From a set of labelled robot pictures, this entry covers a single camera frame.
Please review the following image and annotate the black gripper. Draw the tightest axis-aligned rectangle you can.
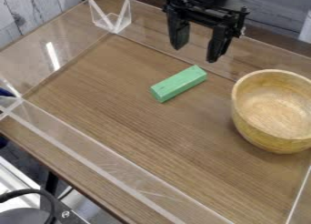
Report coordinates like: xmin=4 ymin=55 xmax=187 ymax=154
xmin=163 ymin=0 xmax=250 ymax=63

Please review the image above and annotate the light brown wooden bowl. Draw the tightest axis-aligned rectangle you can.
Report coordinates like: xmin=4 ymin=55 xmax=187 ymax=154
xmin=231 ymin=69 xmax=311 ymax=154

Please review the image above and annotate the clear acrylic tray wall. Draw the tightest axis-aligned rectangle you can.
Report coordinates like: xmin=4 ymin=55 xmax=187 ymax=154
xmin=0 ymin=0 xmax=311 ymax=224

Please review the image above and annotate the green rectangular block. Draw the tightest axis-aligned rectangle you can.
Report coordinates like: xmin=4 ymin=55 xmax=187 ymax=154
xmin=151 ymin=66 xmax=208 ymax=103

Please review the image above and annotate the black metal bracket with screw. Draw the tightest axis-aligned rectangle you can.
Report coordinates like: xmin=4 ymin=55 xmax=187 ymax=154
xmin=51 ymin=198 xmax=90 ymax=224

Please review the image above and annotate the black cable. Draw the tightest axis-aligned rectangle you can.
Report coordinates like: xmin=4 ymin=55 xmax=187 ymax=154
xmin=0 ymin=188 xmax=59 ymax=224

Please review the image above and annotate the black table leg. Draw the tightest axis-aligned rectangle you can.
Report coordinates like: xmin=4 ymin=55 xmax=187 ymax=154
xmin=46 ymin=172 xmax=60 ymax=196

